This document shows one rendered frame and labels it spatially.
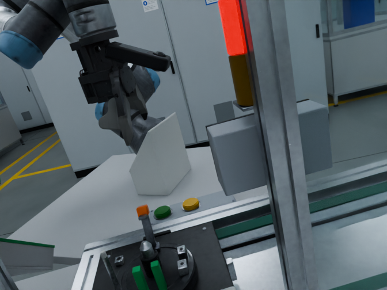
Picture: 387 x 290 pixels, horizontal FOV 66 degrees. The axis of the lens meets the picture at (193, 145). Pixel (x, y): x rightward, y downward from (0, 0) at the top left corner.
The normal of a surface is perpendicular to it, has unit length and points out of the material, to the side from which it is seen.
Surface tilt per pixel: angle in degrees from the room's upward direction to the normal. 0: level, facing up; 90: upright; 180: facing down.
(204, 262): 0
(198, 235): 0
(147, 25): 90
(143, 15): 90
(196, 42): 90
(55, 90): 90
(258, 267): 0
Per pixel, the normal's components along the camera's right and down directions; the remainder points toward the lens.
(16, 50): 0.41, 0.24
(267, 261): -0.23, -0.91
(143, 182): -0.39, 0.41
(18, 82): 0.01, 0.35
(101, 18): 0.59, 0.18
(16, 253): 0.97, -0.21
